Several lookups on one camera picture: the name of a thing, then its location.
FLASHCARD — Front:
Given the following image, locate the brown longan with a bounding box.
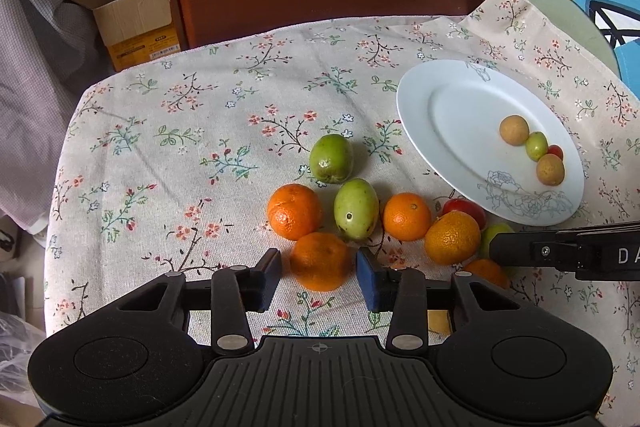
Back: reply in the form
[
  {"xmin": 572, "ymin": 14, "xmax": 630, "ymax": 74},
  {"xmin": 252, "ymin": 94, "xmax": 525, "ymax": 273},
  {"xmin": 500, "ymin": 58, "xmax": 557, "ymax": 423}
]
[
  {"xmin": 536, "ymin": 154, "xmax": 566, "ymax": 186},
  {"xmin": 499, "ymin": 115, "xmax": 530, "ymax": 146}
]

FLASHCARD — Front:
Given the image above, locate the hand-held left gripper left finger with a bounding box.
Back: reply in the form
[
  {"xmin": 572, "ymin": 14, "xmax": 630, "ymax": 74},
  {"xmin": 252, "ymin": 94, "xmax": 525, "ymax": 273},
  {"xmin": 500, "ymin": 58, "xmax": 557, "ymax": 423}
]
[{"xmin": 117, "ymin": 248, "xmax": 283, "ymax": 355}]

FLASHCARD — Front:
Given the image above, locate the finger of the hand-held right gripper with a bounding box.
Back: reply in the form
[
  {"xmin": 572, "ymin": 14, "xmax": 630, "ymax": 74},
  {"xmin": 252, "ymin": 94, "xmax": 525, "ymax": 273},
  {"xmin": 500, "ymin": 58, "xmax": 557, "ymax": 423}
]
[{"xmin": 489, "ymin": 230, "xmax": 577, "ymax": 269}]

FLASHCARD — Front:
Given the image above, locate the small green fruit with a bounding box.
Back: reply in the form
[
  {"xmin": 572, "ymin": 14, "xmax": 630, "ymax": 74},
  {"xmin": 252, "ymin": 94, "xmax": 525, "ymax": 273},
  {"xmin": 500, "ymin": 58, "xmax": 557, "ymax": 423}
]
[{"xmin": 480, "ymin": 223, "xmax": 516, "ymax": 260}]

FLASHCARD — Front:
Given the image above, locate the floral tablecloth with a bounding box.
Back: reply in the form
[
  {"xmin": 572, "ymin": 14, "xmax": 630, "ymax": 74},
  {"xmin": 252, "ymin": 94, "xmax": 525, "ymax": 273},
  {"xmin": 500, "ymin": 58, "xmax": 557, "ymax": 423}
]
[{"xmin": 42, "ymin": 0, "xmax": 640, "ymax": 427}]

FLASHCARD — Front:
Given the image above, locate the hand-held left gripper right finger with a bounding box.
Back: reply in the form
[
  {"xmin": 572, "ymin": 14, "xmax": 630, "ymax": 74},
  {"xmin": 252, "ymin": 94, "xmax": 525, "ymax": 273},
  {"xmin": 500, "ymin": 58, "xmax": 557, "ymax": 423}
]
[{"xmin": 356, "ymin": 247, "xmax": 521, "ymax": 354}]

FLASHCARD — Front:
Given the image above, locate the clear plastic bag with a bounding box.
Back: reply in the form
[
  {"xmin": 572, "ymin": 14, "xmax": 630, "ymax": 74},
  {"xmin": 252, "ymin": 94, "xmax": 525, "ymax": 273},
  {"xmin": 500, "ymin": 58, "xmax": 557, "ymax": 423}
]
[{"xmin": 0, "ymin": 311, "xmax": 48, "ymax": 408}]

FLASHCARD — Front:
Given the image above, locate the grey checked cloth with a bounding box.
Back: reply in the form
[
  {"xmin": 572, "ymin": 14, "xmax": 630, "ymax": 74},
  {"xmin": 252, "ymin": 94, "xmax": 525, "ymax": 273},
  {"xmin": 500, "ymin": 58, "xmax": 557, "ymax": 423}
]
[{"xmin": 0, "ymin": 0, "xmax": 118, "ymax": 235}]

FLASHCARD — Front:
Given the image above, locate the white floral-print plate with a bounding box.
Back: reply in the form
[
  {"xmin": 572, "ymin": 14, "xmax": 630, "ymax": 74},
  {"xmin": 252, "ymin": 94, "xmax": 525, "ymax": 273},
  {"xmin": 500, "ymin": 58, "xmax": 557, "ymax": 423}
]
[{"xmin": 396, "ymin": 59, "xmax": 586, "ymax": 227}]

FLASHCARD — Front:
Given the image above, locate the orange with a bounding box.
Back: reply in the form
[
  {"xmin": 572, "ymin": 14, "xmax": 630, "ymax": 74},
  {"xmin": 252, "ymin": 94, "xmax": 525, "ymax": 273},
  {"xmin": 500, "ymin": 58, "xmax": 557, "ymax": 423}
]
[
  {"xmin": 383, "ymin": 192, "xmax": 432, "ymax": 242},
  {"xmin": 462, "ymin": 258, "xmax": 510, "ymax": 290},
  {"xmin": 267, "ymin": 183, "xmax": 323, "ymax": 241},
  {"xmin": 290, "ymin": 232, "xmax": 353, "ymax": 293},
  {"xmin": 424, "ymin": 211, "xmax": 482, "ymax": 266}
]

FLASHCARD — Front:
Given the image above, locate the small green jujube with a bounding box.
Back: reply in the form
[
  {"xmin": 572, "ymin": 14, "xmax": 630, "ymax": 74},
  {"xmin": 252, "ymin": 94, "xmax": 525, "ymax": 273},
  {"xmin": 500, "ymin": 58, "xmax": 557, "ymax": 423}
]
[{"xmin": 525, "ymin": 132, "xmax": 549, "ymax": 162}]

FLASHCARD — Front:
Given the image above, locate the round green fruit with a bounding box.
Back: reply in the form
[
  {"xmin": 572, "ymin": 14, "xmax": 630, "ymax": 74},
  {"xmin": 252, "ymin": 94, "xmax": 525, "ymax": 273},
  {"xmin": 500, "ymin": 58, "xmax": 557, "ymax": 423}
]
[{"xmin": 308, "ymin": 134, "xmax": 354, "ymax": 184}]

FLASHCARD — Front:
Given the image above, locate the cardboard box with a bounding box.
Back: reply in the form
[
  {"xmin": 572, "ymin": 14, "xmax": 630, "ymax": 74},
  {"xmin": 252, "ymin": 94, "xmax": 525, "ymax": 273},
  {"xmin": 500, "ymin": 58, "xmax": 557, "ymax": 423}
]
[{"xmin": 67, "ymin": 0, "xmax": 182, "ymax": 72}]

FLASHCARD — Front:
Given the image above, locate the oval green fruit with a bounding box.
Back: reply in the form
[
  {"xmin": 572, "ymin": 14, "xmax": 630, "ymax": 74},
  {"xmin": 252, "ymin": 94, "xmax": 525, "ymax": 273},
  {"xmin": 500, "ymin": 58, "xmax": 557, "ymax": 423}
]
[{"xmin": 333, "ymin": 178, "xmax": 380, "ymax": 242}]

